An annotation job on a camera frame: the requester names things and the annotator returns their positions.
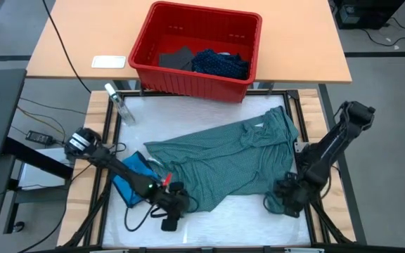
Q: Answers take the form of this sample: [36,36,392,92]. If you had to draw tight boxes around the green dotted shirt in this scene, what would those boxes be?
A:
[143,105,300,214]

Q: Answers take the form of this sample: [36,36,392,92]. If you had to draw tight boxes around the dark grey garment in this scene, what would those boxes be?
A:
[157,46,195,72]

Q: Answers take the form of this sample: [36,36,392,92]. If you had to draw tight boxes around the black floor cable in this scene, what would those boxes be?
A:
[360,16,405,48]

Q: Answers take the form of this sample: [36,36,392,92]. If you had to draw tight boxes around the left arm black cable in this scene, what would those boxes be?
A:
[122,195,200,233]

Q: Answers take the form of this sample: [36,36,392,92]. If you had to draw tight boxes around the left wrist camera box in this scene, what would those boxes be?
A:
[160,217,180,233]

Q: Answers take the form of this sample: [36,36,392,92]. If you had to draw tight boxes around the navy dotted shirt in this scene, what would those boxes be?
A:
[191,48,251,81]

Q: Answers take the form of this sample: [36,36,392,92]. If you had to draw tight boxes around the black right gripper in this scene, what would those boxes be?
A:
[273,171,313,219]

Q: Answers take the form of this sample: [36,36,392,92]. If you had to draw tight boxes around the white flat rectangular plate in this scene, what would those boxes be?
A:
[91,55,127,69]

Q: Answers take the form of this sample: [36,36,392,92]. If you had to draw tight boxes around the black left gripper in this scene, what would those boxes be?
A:
[154,181,192,221]

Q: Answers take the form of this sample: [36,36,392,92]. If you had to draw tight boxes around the long black desk cable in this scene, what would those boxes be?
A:
[41,0,93,94]

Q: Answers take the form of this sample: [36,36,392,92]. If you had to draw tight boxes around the black power adapter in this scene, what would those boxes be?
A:
[25,130,55,147]

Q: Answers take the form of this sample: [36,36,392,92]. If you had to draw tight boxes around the light wooden desk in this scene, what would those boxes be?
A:
[25,0,353,84]

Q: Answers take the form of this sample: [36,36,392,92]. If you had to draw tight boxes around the white flat board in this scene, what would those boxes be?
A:
[18,147,73,190]

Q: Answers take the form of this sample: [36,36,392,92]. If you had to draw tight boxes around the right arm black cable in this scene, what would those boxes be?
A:
[262,193,281,216]

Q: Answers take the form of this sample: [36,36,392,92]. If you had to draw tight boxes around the bright blue garment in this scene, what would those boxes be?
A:
[110,150,162,209]

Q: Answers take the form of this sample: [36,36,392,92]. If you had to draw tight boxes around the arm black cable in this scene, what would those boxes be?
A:
[122,195,200,233]
[262,193,281,216]

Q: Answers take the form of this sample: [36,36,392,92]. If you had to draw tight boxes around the red plastic bin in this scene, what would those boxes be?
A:
[127,1,264,104]

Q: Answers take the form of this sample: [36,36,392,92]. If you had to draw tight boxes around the black floor equipment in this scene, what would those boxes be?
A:
[332,0,405,31]

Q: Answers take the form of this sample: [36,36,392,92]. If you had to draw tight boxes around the black metal rig frame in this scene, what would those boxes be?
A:
[61,89,356,253]

